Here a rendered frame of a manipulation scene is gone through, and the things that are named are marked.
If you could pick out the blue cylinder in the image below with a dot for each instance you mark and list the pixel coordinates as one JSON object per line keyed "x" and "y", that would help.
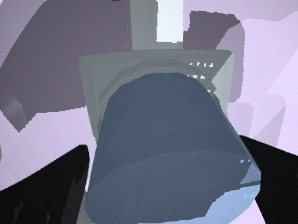
{"x": 167, "y": 154}

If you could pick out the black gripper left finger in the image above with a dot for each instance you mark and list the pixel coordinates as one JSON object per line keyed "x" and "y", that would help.
{"x": 52, "y": 195}

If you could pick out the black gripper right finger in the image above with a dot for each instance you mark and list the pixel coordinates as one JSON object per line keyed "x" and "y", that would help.
{"x": 277, "y": 198}

